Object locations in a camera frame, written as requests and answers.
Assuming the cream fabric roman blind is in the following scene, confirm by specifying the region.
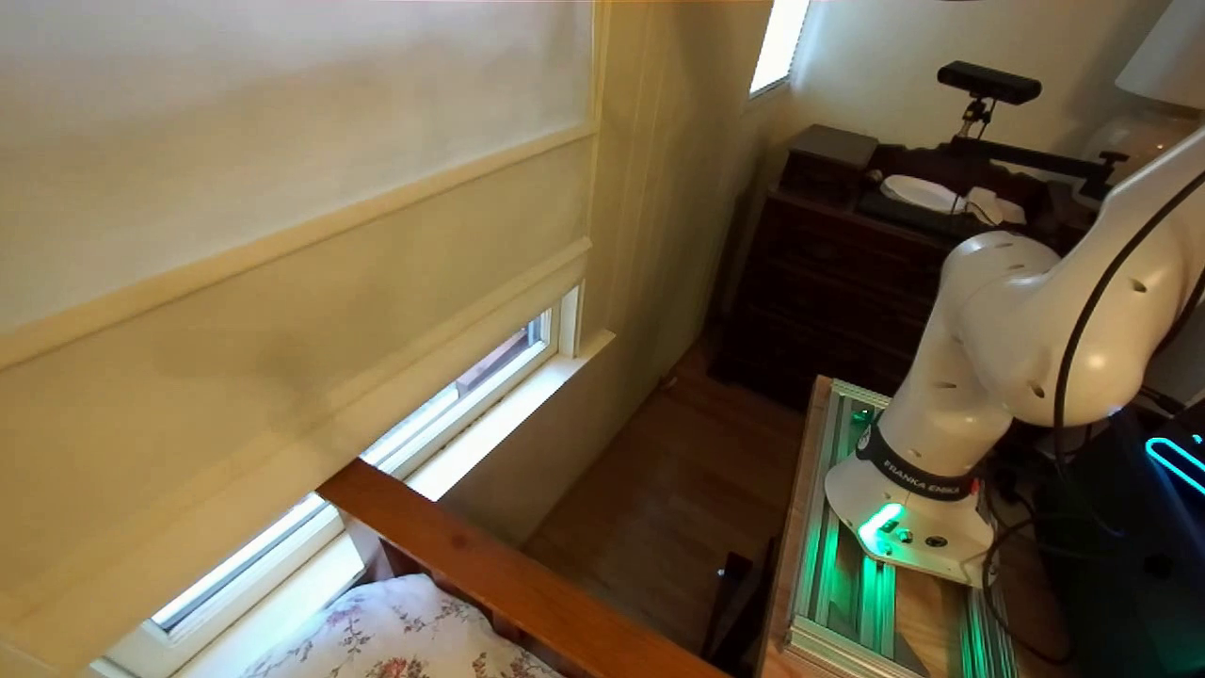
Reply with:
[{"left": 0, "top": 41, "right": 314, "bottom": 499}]
[{"left": 0, "top": 0, "right": 604, "bottom": 678}]

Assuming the white framed window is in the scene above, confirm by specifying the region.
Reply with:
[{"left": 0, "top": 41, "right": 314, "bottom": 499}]
[{"left": 88, "top": 275, "right": 622, "bottom": 678}]

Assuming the dark wooden dresser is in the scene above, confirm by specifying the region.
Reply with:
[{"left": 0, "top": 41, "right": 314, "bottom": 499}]
[{"left": 709, "top": 119, "right": 1121, "bottom": 415}]

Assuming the dark box on dresser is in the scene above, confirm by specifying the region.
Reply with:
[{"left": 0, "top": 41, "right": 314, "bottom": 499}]
[{"left": 780, "top": 119, "right": 886, "bottom": 202}]

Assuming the black object on floor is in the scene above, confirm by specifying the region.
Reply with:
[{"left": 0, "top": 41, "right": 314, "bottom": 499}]
[{"left": 699, "top": 546, "right": 782, "bottom": 678}]

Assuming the small bright window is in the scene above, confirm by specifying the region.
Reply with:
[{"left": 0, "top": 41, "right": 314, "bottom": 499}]
[{"left": 747, "top": 0, "right": 816, "bottom": 99}]

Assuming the white object on dresser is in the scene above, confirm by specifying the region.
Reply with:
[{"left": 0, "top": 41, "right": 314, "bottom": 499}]
[{"left": 872, "top": 168, "right": 1033, "bottom": 233}]

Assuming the floral patterned bedding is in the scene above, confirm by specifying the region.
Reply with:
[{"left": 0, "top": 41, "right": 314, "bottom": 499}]
[{"left": 241, "top": 567, "right": 563, "bottom": 678}]

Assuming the black computer with neon light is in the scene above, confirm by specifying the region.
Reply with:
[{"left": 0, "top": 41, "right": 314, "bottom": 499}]
[{"left": 1037, "top": 394, "right": 1205, "bottom": 678}]

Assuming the white table lamp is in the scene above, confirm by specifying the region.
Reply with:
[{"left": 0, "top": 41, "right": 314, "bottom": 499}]
[{"left": 1082, "top": 0, "right": 1205, "bottom": 181}]

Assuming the aluminium frame robot table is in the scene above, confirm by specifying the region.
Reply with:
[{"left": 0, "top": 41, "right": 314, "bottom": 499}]
[{"left": 755, "top": 373, "right": 1025, "bottom": 678}]

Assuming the black cable by robot base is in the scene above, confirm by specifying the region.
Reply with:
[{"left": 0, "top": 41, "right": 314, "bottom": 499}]
[{"left": 976, "top": 472, "right": 1074, "bottom": 669}]

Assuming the black camera on stand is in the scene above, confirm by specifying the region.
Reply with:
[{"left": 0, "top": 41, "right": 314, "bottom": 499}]
[{"left": 934, "top": 55, "right": 1045, "bottom": 143}]

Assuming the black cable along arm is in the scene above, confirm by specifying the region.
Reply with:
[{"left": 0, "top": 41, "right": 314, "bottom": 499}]
[{"left": 1052, "top": 167, "right": 1205, "bottom": 430}]

